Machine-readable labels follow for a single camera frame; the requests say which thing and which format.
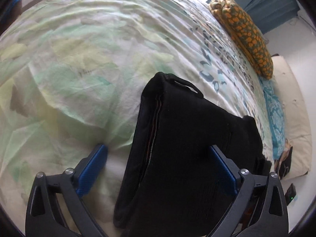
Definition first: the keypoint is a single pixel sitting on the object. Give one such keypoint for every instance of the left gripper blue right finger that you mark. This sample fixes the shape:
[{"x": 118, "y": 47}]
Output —
[{"x": 258, "y": 205}]

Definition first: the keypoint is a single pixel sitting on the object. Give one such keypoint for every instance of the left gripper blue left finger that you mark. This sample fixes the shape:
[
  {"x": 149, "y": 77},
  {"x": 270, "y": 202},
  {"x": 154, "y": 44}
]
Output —
[{"x": 44, "y": 216}]

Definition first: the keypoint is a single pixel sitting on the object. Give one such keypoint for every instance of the black pants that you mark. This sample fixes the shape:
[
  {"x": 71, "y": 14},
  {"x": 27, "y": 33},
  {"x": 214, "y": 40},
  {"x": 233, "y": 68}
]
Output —
[{"x": 169, "y": 186}]

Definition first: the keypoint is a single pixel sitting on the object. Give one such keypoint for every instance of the black digital clock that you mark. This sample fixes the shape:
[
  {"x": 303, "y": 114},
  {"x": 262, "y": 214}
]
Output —
[{"x": 290, "y": 194}]

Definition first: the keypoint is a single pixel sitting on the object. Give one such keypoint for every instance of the black item beside bed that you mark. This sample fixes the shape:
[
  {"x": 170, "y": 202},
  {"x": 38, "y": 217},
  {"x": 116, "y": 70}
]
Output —
[{"x": 283, "y": 165}]

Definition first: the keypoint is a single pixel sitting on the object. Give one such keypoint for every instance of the cream upholstered headboard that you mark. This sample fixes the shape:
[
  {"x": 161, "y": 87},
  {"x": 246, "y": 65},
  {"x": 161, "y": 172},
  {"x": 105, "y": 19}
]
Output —
[{"x": 297, "y": 126}]

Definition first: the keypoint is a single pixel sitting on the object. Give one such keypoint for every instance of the teal patterned pillow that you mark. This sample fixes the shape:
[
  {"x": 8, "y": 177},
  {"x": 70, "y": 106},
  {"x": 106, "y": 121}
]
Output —
[{"x": 275, "y": 117}]

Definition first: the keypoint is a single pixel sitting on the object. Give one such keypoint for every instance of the floral bedspread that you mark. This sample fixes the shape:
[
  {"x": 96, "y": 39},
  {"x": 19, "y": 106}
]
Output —
[{"x": 72, "y": 73}]

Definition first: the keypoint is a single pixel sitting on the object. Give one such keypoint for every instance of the orange floral folded blanket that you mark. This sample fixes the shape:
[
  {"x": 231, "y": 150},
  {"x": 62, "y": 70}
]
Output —
[{"x": 245, "y": 34}]

